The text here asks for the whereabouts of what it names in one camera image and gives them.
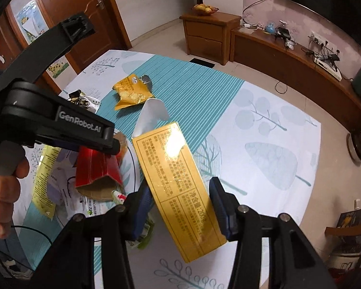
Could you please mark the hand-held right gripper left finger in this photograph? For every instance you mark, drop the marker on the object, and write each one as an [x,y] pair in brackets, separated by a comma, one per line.
[141,213]

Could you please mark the black gold wrapper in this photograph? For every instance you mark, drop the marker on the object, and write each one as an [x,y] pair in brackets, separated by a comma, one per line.
[79,99]

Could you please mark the long wooden television cabinet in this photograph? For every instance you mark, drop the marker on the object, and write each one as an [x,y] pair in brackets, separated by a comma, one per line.
[288,63]

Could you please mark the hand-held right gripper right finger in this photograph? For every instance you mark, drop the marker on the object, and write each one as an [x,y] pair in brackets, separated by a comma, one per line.
[221,213]

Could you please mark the white wall socket panel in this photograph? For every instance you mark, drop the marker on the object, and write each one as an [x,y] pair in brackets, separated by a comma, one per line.
[323,42]

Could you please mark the small blue round container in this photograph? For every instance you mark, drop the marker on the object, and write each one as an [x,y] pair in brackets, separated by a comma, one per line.
[270,27]

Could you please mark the white set-top box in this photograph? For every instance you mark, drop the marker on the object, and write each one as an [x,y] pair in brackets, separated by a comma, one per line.
[329,69]

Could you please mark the yellow snack packet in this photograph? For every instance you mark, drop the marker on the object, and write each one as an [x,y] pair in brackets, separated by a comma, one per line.
[132,91]

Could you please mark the yellow rectangular box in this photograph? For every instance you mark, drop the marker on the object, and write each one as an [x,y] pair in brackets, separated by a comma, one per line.
[174,180]

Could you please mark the small wooden cabinet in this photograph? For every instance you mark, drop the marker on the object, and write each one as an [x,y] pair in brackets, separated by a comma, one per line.
[207,36]

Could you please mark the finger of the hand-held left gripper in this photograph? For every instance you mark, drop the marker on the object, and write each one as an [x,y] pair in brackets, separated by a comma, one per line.
[114,149]

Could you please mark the yellow-green wrapper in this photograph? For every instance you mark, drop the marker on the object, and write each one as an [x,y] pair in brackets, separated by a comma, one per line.
[146,234]
[45,180]

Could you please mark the tree print tablecloth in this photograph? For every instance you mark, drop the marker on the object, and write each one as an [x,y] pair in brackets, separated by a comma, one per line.
[258,171]

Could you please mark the person's left hand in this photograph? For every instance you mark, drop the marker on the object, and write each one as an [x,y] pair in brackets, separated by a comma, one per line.
[3,198]

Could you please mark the black electronic device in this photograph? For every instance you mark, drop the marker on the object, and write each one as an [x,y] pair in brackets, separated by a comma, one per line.
[283,33]

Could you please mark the wall poster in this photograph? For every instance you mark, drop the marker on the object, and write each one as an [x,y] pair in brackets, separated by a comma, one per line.
[30,21]

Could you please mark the red cardboard box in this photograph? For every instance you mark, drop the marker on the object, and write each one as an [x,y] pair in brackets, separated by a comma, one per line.
[93,168]

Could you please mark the fruit bowl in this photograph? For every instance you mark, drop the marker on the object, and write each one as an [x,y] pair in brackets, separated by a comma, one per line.
[205,9]

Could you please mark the brown carved wooden door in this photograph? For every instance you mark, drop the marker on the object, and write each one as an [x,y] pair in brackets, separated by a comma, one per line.
[78,0]
[6,42]

